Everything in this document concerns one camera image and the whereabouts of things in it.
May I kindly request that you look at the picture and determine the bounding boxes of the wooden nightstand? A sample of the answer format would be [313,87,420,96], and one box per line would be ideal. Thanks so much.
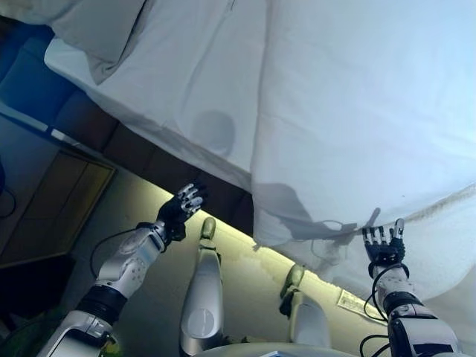
[0,111,118,268]

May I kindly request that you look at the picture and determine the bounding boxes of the white duvet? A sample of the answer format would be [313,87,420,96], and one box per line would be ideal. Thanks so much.
[249,0,476,304]

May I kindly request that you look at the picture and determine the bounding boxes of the beige pillow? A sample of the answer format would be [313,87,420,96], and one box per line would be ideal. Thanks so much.
[0,0,155,85]

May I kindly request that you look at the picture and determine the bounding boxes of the robot leg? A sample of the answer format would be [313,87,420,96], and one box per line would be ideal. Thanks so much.
[278,264,332,347]
[178,217,226,357]

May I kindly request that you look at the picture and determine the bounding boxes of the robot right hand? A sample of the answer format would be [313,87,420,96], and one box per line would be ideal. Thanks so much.
[361,218,407,267]

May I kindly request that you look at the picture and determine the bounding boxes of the white printed label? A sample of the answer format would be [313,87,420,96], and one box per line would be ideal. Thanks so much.
[336,289,387,327]

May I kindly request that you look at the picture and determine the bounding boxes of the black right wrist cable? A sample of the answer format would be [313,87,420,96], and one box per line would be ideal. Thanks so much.
[358,264,391,357]

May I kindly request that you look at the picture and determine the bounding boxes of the black case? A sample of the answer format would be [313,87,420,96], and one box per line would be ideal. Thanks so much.
[0,256,79,321]

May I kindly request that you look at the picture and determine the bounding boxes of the grey robot torso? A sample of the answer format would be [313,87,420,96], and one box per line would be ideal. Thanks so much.
[193,336,395,357]

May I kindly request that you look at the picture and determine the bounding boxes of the robot right leg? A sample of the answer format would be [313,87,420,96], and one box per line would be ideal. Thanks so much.
[278,264,332,347]

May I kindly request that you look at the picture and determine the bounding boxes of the robot left leg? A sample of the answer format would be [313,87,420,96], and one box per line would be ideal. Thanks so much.
[178,217,226,357]

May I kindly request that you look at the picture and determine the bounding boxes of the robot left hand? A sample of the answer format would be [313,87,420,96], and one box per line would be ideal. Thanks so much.
[155,181,209,231]

